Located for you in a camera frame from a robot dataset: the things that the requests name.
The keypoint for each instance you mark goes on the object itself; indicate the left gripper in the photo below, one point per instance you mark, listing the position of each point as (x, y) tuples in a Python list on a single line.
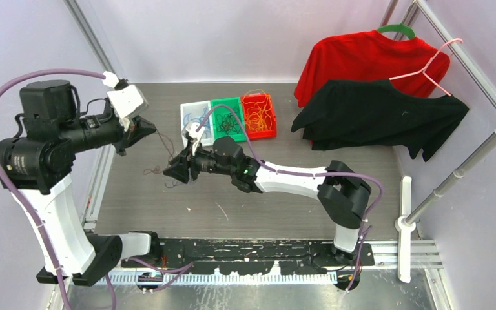
[(139, 127)]

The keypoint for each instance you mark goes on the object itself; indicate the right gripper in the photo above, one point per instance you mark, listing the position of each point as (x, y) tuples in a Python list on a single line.
[(180, 166)]

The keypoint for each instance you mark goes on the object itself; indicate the brown cable clump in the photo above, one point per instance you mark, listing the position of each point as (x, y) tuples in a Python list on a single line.
[(163, 162)]

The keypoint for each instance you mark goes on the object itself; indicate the green plastic bin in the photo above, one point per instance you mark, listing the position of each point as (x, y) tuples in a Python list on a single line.
[(224, 123)]

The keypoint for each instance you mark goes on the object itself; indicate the red plastic bin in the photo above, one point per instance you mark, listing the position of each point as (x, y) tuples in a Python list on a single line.
[(259, 116)]

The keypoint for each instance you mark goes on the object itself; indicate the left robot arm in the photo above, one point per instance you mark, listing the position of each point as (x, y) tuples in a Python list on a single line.
[(40, 163)]

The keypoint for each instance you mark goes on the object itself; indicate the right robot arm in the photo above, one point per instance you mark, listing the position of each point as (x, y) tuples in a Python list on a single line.
[(343, 196)]

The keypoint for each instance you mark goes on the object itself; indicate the black t-shirt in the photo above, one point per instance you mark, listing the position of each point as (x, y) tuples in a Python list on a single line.
[(345, 113)]

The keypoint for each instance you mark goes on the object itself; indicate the red t-shirt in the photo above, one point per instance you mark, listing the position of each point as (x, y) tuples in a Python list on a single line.
[(370, 56)]

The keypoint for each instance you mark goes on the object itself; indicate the green hanger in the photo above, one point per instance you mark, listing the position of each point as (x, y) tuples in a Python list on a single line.
[(398, 28)]

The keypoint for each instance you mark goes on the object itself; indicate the pink hanger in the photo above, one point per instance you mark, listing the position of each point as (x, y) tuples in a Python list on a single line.
[(424, 69)]

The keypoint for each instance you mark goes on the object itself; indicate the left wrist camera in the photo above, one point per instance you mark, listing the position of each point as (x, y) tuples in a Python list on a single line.
[(128, 102)]

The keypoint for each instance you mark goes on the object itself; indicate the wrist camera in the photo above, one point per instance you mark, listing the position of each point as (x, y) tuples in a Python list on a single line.
[(128, 102), (193, 134)]

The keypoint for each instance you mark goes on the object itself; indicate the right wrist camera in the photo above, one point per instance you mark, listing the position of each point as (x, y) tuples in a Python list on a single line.
[(193, 134)]

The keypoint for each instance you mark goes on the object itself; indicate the aluminium corner post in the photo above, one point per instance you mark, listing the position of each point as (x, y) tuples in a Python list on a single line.
[(94, 33)]

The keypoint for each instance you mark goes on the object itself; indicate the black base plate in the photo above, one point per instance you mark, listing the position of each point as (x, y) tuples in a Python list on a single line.
[(256, 257)]

